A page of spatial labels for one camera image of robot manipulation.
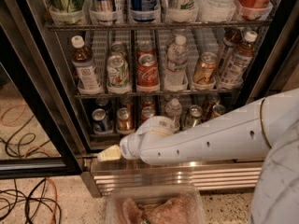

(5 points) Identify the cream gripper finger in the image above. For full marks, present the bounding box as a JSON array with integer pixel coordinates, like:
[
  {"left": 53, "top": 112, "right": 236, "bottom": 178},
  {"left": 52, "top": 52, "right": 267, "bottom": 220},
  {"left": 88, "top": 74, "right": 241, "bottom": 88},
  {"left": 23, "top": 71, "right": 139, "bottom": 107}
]
[{"left": 97, "top": 145, "right": 121, "bottom": 161}]

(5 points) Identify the blue pepsi can front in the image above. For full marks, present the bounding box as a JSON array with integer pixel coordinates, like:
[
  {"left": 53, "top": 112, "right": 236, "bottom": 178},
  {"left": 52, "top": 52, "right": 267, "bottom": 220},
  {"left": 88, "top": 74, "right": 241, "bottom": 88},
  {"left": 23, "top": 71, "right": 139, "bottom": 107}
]
[{"left": 92, "top": 108, "right": 112, "bottom": 134}]

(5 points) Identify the blue pepsi can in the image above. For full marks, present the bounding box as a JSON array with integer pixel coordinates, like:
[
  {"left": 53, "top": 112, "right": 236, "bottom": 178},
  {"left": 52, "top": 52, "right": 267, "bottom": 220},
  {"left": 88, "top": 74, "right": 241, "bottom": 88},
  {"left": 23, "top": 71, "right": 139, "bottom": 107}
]
[
  {"left": 92, "top": 108, "right": 112, "bottom": 134},
  {"left": 95, "top": 98, "right": 113, "bottom": 119}
]

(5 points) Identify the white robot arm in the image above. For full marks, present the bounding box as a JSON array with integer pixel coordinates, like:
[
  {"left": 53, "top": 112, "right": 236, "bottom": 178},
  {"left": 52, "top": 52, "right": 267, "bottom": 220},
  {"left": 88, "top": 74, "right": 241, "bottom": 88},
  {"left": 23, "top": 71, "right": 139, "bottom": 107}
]
[{"left": 97, "top": 89, "right": 299, "bottom": 224}]

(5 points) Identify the blue pepsi can rear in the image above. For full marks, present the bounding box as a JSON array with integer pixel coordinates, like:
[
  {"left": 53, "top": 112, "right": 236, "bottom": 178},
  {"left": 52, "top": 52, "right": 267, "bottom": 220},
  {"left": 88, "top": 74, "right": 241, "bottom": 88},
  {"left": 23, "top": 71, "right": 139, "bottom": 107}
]
[{"left": 95, "top": 98, "right": 113, "bottom": 119}]

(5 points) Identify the red coke can bottom front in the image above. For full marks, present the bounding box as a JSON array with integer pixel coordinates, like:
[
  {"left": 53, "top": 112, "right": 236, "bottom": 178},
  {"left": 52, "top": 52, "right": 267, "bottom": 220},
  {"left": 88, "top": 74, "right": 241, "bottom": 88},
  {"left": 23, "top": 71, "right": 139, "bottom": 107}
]
[{"left": 141, "top": 106, "right": 156, "bottom": 123}]

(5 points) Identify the red coke can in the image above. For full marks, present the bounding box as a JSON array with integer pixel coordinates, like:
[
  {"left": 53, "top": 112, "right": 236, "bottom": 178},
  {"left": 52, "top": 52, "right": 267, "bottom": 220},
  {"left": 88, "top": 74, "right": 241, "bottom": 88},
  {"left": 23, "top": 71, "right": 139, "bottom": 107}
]
[
  {"left": 140, "top": 96, "right": 155, "bottom": 108},
  {"left": 141, "top": 106, "right": 156, "bottom": 123}
]

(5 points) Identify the red coke can bottom rear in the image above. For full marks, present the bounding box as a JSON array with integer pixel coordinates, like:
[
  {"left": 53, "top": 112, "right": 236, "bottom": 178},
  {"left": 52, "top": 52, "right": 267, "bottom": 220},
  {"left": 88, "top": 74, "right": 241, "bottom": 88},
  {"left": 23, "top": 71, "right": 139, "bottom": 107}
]
[{"left": 140, "top": 96, "right": 155, "bottom": 108}]

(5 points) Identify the water bottle bottom shelf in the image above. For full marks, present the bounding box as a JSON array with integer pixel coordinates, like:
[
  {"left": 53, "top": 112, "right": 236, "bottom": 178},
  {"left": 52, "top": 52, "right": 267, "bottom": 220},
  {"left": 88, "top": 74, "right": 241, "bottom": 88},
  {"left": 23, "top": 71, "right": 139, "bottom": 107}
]
[{"left": 165, "top": 98, "right": 182, "bottom": 132}]

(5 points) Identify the water bottle shelf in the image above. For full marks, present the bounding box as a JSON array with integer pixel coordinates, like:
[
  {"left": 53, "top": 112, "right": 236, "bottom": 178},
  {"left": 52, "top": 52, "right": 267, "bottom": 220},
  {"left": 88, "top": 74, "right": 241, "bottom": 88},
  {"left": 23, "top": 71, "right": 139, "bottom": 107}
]
[
  {"left": 201, "top": 0, "right": 235, "bottom": 22},
  {"left": 165, "top": 98, "right": 182, "bottom": 132}
]

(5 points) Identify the glass fridge door left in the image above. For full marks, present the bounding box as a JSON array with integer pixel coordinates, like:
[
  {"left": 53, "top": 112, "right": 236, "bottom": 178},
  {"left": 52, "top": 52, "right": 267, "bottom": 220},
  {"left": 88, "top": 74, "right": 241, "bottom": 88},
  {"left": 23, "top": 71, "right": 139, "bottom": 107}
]
[{"left": 0, "top": 0, "right": 84, "bottom": 179}]

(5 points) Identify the glass fridge door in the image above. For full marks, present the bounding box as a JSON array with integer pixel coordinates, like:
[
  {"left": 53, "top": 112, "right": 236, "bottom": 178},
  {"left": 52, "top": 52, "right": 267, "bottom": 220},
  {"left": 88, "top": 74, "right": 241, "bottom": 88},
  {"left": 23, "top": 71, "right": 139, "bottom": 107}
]
[
  {"left": 0, "top": 0, "right": 84, "bottom": 179},
  {"left": 239, "top": 2, "right": 299, "bottom": 105}
]

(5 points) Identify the white green can middle front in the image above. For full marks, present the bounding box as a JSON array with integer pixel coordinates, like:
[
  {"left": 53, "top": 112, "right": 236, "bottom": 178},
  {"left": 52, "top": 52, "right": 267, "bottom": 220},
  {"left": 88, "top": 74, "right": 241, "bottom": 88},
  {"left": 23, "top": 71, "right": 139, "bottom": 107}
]
[{"left": 107, "top": 55, "right": 129, "bottom": 88}]

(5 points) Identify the white green can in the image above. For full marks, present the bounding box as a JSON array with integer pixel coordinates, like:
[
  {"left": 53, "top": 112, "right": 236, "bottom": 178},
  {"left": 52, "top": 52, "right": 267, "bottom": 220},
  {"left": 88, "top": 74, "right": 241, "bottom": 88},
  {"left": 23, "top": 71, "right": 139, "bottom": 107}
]
[
  {"left": 107, "top": 55, "right": 129, "bottom": 88},
  {"left": 110, "top": 41, "right": 128, "bottom": 59}
]

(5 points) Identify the red coca-cola can middle front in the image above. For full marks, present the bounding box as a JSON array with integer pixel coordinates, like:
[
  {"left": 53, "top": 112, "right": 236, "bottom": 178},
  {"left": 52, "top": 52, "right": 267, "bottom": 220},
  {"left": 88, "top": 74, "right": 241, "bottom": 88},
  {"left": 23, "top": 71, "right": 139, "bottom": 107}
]
[{"left": 137, "top": 54, "right": 158, "bottom": 87}]

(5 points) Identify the red coca-cola can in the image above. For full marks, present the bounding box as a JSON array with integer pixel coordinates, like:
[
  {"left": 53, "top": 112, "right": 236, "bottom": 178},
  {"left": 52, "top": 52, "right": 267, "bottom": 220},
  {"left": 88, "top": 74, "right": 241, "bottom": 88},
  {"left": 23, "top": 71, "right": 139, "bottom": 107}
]
[
  {"left": 137, "top": 54, "right": 158, "bottom": 87},
  {"left": 136, "top": 41, "right": 155, "bottom": 58}
]

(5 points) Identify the green silver can bottom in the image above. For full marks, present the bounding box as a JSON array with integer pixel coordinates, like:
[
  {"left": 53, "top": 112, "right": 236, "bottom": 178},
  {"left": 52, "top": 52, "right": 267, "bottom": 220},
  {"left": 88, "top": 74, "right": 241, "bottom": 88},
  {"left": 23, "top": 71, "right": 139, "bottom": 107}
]
[{"left": 183, "top": 105, "right": 203, "bottom": 129}]

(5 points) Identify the white green can middle rear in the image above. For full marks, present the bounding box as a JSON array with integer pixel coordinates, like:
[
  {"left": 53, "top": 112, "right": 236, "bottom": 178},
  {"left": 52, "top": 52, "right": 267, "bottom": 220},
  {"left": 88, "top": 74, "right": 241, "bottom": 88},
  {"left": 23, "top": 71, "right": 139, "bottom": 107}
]
[{"left": 110, "top": 41, "right": 128, "bottom": 59}]

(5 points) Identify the red coca-cola can middle rear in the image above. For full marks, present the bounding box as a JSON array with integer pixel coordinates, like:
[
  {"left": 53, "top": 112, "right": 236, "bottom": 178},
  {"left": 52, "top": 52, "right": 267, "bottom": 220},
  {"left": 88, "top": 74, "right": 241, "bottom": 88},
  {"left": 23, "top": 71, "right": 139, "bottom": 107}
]
[{"left": 136, "top": 41, "right": 155, "bottom": 58}]

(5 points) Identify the gold can bottom right rear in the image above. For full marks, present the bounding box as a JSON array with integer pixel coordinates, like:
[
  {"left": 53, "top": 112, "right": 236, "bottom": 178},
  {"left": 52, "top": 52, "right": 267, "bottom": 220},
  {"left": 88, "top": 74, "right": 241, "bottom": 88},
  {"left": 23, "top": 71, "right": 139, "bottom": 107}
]
[{"left": 202, "top": 92, "right": 221, "bottom": 120}]

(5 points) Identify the gold can middle shelf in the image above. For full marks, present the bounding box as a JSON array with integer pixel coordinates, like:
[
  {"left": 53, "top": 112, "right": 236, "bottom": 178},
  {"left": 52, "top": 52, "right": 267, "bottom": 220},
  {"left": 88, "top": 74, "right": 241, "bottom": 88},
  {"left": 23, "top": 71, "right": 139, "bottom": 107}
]
[{"left": 192, "top": 52, "right": 218, "bottom": 85}]

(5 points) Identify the steel fridge base grille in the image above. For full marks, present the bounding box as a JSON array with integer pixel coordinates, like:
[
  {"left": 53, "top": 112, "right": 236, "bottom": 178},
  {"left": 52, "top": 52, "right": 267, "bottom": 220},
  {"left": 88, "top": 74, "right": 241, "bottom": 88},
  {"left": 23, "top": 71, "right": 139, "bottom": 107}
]
[{"left": 80, "top": 156, "right": 263, "bottom": 197}]

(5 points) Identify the glass fridge door right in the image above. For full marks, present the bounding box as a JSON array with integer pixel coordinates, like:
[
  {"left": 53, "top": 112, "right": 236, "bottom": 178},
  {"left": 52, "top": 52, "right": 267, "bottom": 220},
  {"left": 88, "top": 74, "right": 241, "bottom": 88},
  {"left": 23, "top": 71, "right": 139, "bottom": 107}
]
[{"left": 239, "top": 2, "right": 299, "bottom": 105}]

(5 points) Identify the water bottle top shelf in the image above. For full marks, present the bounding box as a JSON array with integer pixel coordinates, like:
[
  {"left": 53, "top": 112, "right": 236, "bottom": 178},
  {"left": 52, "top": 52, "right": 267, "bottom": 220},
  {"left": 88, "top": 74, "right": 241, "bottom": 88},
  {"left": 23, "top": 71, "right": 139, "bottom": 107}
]
[{"left": 201, "top": 0, "right": 235, "bottom": 22}]

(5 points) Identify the clear plastic food container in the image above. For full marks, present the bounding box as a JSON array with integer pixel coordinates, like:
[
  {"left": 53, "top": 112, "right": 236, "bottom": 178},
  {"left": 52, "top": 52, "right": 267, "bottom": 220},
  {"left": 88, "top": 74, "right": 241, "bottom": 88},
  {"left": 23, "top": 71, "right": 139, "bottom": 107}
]
[{"left": 106, "top": 185, "right": 206, "bottom": 224}]

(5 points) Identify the water bottle middle front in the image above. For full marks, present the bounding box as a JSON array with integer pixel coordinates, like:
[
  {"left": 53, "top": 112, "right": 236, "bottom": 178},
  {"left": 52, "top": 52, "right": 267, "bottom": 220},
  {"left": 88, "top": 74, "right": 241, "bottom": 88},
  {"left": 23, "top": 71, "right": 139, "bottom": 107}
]
[{"left": 165, "top": 35, "right": 189, "bottom": 86}]

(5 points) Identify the tea bottle middle left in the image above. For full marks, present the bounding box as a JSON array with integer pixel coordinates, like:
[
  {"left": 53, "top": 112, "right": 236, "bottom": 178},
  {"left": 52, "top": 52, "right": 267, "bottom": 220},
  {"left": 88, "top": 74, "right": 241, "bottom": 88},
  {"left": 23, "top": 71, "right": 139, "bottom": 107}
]
[{"left": 71, "top": 35, "right": 100, "bottom": 91}]

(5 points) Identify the tea bottle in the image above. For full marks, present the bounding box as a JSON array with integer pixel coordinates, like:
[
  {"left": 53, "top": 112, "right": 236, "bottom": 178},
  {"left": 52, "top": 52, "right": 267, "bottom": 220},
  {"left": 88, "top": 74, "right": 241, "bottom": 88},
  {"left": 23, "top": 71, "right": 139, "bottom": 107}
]
[
  {"left": 218, "top": 28, "right": 242, "bottom": 74},
  {"left": 220, "top": 31, "right": 258, "bottom": 84},
  {"left": 71, "top": 35, "right": 100, "bottom": 91}
]

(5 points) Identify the water bottle middle rear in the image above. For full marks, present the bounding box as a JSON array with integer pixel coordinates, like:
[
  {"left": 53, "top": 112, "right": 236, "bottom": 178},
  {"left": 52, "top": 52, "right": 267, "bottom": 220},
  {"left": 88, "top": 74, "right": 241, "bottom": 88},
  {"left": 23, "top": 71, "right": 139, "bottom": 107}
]
[{"left": 166, "top": 29, "right": 187, "bottom": 53}]

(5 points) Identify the tea bottle middle right front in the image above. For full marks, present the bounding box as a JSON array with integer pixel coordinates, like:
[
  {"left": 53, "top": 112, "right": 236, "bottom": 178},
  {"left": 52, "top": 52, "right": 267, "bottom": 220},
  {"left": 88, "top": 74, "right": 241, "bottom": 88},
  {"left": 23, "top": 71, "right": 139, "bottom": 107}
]
[{"left": 220, "top": 31, "right": 258, "bottom": 84}]

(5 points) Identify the tea bottle middle right rear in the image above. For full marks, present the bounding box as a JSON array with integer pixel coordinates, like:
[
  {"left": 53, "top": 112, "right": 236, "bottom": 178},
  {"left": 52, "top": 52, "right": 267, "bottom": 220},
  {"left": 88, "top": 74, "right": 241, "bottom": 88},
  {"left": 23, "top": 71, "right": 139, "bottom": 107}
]
[{"left": 218, "top": 28, "right": 242, "bottom": 74}]

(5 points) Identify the orange cable on floor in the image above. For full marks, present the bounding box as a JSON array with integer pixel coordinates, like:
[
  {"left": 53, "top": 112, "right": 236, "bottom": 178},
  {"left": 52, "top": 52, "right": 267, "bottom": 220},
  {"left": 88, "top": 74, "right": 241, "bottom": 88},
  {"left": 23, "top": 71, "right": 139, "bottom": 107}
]
[{"left": 43, "top": 176, "right": 59, "bottom": 224}]

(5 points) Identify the black cable on floor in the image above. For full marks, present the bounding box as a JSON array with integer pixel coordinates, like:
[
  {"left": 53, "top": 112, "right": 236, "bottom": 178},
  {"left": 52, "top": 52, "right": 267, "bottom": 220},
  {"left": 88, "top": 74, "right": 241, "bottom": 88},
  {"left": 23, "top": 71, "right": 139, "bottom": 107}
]
[{"left": 0, "top": 177, "right": 63, "bottom": 224}]

